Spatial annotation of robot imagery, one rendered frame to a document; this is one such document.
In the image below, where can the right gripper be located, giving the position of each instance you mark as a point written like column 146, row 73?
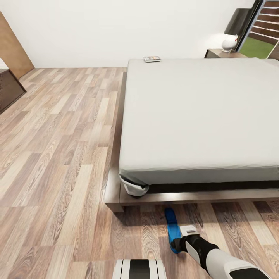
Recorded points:
column 178, row 244

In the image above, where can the bed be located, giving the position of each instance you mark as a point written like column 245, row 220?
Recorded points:
column 196, row 131

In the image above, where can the table lamp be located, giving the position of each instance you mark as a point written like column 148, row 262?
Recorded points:
column 236, row 27

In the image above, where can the bench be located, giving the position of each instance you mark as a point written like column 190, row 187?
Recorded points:
column 10, row 89

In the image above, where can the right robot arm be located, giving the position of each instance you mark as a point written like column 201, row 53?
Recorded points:
column 217, row 263

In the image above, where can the robot trunk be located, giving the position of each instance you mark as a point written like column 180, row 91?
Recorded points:
column 139, row 269

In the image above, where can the sandal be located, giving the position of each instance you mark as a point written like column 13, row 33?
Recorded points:
column 173, row 228

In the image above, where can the sliding door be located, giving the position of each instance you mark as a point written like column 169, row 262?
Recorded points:
column 11, row 51

